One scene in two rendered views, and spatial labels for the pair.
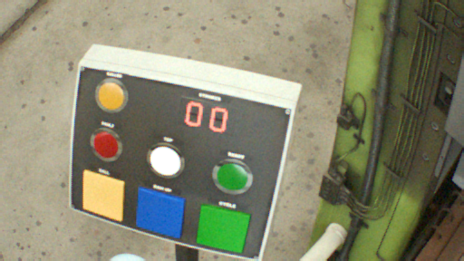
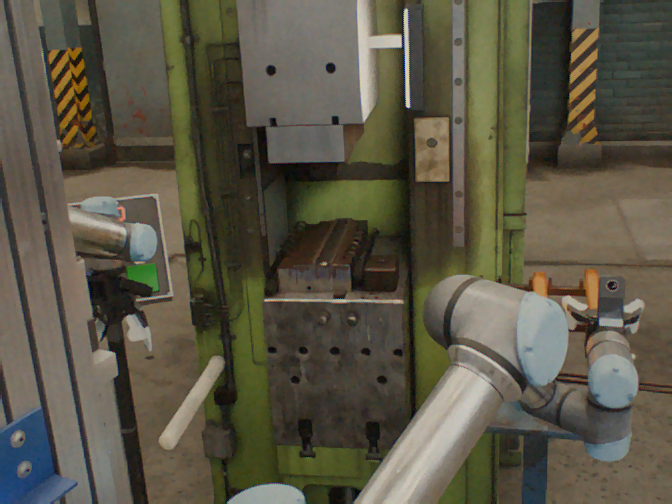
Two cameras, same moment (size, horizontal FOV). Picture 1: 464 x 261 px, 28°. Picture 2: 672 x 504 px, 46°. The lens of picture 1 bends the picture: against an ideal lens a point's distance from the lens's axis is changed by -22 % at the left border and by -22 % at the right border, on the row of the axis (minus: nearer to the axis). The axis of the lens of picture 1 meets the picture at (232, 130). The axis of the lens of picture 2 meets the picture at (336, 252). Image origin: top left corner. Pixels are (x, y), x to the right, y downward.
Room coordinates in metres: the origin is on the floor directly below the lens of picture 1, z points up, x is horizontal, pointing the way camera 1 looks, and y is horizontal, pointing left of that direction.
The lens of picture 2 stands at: (-1.13, 0.38, 1.69)
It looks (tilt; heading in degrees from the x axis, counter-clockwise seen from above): 18 degrees down; 334
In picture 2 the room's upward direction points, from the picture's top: 3 degrees counter-clockwise
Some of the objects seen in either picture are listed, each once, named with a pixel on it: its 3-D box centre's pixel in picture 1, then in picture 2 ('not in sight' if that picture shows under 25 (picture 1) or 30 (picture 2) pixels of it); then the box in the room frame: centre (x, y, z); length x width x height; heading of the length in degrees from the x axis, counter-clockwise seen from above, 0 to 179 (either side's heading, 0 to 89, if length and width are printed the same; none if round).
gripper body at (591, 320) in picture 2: not in sight; (605, 338); (-0.14, -0.65, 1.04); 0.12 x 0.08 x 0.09; 139
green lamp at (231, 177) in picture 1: (232, 177); not in sight; (0.84, -0.01, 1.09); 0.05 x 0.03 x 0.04; 54
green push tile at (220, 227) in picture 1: (223, 227); (142, 279); (0.80, 0.00, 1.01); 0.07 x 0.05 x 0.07; 79
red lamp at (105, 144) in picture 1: (105, 144); not in sight; (0.88, 0.19, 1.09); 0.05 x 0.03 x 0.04; 54
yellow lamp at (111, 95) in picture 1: (111, 95); not in sight; (0.92, 0.18, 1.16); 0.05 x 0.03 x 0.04; 54
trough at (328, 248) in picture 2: not in sight; (334, 240); (0.84, -0.57, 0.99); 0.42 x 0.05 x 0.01; 144
